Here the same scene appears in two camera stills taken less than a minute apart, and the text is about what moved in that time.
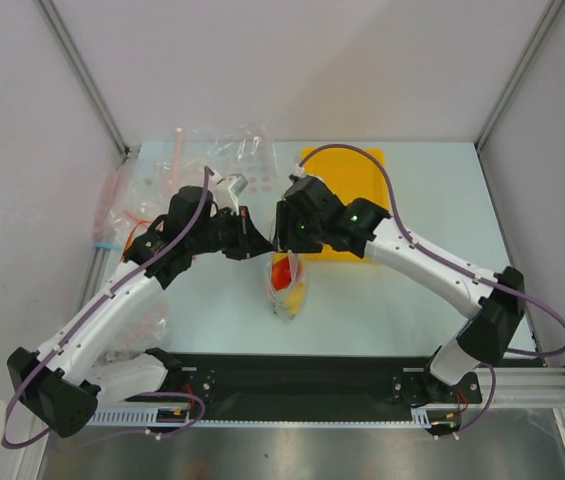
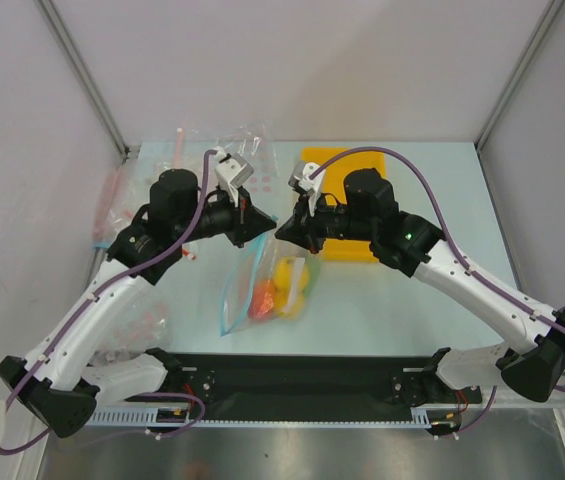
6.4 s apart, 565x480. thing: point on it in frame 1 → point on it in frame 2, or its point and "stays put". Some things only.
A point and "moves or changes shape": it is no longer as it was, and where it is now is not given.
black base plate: [374, 381] stays put
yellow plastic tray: [352, 175] stays put
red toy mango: [281, 273] → [263, 298]
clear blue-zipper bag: [286, 274] moves or changes shape
